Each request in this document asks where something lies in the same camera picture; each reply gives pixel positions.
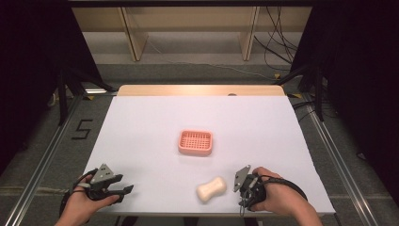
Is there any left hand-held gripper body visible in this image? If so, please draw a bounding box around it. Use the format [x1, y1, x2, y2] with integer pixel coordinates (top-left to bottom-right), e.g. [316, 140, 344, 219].
[87, 163, 115, 201]

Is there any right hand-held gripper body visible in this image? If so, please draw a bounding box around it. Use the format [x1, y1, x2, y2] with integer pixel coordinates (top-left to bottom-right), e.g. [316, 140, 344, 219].
[232, 164, 268, 212]

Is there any cream soap bar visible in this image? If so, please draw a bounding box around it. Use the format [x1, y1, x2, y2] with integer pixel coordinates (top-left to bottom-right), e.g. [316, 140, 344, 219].
[196, 175, 228, 203]

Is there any pink soap dish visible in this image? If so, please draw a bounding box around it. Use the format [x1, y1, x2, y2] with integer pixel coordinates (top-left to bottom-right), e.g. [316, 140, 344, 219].
[177, 129, 214, 157]

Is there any person's right hand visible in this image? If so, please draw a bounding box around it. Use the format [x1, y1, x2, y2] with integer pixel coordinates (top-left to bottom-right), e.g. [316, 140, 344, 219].
[250, 166, 311, 218]

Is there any person's left hand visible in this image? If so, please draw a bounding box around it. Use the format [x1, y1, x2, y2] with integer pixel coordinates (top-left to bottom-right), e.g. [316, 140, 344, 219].
[63, 174, 120, 226]

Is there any white table sheet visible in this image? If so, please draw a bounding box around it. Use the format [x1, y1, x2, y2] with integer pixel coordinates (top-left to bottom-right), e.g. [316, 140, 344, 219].
[82, 95, 337, 217]

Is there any black tripod stand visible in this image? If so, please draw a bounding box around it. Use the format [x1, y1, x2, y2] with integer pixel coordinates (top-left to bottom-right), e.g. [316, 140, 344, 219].
[56, 64, 118, 127]
[275, 62, 328, 122]

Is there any wooden table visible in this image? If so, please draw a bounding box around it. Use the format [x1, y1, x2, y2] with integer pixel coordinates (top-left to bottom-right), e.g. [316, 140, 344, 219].
[116, 84, 286, 97]

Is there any black curtain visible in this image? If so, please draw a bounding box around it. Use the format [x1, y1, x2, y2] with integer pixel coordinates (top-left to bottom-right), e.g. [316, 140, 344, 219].
[290, 0, 399, 205]
[0, 0, 105, 177]

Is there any light wooden shelf unit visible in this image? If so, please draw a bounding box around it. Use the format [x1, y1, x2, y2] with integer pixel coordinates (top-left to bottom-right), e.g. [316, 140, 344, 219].
[71, 6, 313, 63]

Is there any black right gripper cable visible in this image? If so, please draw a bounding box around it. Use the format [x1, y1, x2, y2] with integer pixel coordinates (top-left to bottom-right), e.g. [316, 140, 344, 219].
[259, 174, 309, 202]

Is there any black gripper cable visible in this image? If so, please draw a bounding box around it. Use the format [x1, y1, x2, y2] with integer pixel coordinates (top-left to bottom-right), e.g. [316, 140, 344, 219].
[58, 169, 99, 218]
[259, 174, 309, 202]

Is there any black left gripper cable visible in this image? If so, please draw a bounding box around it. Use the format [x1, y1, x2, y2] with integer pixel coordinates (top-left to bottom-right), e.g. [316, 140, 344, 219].
[58, 169, 99, 218]

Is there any aluminium floor rail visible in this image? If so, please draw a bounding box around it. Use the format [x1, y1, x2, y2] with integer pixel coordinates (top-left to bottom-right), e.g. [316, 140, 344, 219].
[3, 89, 118, 226]
[301, 93, 379, 226]

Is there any thin white floor cable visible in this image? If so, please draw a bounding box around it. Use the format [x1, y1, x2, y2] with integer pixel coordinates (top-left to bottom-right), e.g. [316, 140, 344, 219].
[146, 40, 278, 81]

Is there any bundle of black cables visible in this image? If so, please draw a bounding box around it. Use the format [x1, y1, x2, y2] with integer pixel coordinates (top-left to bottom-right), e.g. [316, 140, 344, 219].
[253, 6, 299, 73]

